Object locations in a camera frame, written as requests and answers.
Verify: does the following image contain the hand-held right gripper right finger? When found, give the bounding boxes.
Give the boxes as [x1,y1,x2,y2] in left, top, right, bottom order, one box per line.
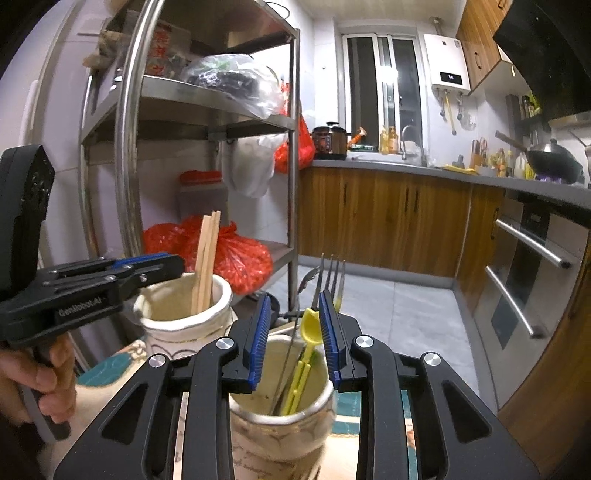
[318,290,541,480]

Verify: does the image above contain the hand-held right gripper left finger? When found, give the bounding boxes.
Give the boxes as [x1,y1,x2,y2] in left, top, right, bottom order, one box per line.
[53,293,273,480]

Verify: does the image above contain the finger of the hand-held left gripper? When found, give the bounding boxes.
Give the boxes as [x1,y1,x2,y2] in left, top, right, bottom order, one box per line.
[39,251,171,283]
[44,255,186,304]

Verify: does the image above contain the yellow-green plastic spoon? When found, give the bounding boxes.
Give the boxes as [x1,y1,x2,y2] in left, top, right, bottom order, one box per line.
[281,308,321,416]

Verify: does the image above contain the wooden chopstick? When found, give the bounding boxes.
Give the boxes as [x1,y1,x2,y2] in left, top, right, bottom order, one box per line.
[205,210,222,309]
[191,215,209,315]
[198,211,217,313]

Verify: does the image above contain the floral ceramic double utensil holder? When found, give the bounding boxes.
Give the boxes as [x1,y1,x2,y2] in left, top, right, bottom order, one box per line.
[131,271,337,480]

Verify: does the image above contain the gold fork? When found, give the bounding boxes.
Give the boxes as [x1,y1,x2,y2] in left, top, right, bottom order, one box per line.
[318,254,347,312]

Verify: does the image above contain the person's left hand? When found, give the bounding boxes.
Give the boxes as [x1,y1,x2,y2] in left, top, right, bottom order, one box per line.
[0,339,78,426]

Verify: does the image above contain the large red plastic bag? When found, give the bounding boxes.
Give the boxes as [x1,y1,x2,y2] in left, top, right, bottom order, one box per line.
[142,217,274,295]

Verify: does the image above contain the red-lidded plastic container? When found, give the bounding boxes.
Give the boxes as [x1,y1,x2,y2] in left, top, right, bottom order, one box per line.
[178,170,229,222]

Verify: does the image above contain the printed teal and cream cloth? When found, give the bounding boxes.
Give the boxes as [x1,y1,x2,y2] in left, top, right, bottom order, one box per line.
[46,339,419,480]

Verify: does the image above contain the stainless steel shelf rack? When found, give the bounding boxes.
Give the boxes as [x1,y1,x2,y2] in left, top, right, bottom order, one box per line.
[78,0,304,324]

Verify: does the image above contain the white refrigerator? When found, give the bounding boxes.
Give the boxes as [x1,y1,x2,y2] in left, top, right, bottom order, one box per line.
[0,18,116,287]

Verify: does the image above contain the wooden base cabinets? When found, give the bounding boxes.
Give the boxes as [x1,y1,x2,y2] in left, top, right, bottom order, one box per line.
[298,164,591,462]

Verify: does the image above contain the white plastic bag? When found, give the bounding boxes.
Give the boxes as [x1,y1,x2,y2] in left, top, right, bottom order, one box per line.
[228,134,289,199]

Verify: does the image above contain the brown ginger root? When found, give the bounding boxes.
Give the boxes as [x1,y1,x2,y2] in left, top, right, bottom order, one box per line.
[83,28,123,68]

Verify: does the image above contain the dark red pressure cooker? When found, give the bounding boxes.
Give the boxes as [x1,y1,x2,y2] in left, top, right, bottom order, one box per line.
[311,121,354,161]

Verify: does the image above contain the clear plastic bag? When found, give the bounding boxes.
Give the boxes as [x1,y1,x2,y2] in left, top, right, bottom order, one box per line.
[180,53,284,121]

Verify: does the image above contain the built-in steel oven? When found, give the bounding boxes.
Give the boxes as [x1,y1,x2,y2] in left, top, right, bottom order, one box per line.
[471,194,591,411]

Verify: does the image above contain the printed food package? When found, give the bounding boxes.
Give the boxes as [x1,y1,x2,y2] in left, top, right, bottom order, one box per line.
[145,21,192,79]

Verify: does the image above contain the steel kitchen faucet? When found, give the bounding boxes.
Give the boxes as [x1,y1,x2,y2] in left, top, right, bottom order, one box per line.
[399,124,430,168]

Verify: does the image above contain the knife and scissors holder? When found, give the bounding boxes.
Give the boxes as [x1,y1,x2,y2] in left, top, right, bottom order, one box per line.
[470,137,491,168]

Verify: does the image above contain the kitchen window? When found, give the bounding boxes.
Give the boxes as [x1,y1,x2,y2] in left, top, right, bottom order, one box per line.
[341,32,429,155]

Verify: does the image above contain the black wok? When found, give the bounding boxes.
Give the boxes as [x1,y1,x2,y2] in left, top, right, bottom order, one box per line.
[495,130,586,184]

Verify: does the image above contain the white water heater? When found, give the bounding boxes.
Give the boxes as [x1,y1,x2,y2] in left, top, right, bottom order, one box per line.
[422,33,472,97]

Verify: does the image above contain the black range hood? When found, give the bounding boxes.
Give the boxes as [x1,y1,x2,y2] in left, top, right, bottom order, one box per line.
[492,0,591,121]

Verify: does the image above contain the wooden wall cabinet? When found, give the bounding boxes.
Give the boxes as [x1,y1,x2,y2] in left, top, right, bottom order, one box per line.
[455,0,515,93]

